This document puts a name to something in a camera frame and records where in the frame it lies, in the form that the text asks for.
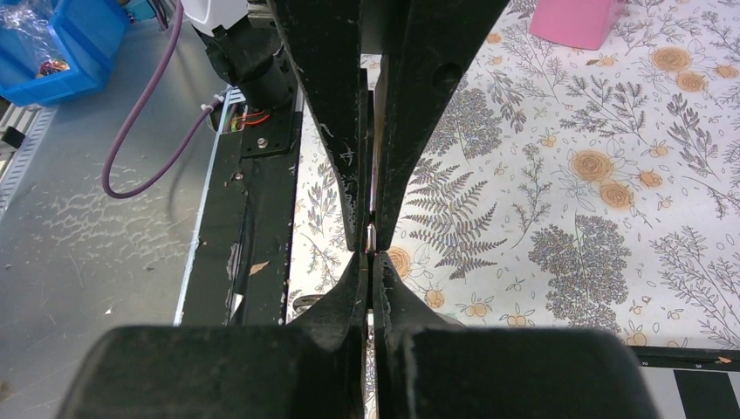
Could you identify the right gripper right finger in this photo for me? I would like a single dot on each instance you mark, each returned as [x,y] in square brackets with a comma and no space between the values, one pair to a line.
[430,368]

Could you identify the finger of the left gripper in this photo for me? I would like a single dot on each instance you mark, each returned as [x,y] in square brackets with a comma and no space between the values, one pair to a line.
[323,42]
[427,48]

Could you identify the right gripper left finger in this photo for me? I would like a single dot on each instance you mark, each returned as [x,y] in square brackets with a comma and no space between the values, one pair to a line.
[312,367]

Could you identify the keyring with coloured keys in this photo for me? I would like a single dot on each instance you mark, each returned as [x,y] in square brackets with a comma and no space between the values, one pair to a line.
[371,234]

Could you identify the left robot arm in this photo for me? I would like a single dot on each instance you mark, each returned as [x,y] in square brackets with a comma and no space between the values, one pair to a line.
[377,77]

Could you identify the pink box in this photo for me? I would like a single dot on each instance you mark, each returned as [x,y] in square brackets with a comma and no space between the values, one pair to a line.
[583,24]

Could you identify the floral table mat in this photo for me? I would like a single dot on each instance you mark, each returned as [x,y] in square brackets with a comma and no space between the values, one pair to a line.
[566,187]

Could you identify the black white chessboard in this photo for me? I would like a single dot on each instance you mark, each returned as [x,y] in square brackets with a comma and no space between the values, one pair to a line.
[691,383]

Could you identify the blue plastic bin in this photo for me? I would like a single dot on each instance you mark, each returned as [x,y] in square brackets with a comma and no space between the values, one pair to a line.
[52,51]

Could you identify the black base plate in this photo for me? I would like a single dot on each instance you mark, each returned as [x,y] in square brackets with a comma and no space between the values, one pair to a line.
[240,257]

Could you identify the white cable duct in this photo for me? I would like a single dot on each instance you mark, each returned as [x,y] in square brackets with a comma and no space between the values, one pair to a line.
[32,122]

